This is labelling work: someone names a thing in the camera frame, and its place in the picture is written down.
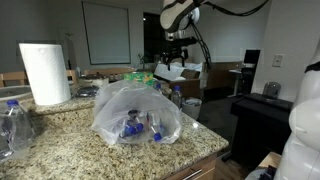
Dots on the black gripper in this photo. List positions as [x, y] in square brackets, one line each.
[177, 44]

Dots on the blue-cap water bottle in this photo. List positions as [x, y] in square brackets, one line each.
[158, 88]
[133, 125]
[155, 125]

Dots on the clear plastic bag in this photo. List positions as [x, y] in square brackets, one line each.
[115, 100]

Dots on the blue-label water bottle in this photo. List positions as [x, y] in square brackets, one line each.
[176, 96]

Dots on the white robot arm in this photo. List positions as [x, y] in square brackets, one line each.
[178, 19]

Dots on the green tissue box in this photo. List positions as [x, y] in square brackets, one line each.
[141, 77]

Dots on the grey trash bin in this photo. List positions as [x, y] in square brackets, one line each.
[191, 107]

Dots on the white projector screen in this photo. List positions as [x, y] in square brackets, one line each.
[107, 33]

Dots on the black cabinet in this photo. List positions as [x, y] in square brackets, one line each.
[262, 127]

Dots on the wooden drawer front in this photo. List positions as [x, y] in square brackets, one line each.
[202, 170]

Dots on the white paper towel roll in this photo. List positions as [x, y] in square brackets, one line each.
[46, 71]

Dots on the wooden chair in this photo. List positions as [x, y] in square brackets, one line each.
[19, 76]

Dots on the shrink-wrapped water bottle pack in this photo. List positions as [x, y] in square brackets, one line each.
[16, 129]

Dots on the white wall outlet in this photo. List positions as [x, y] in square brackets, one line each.
[278, 59]

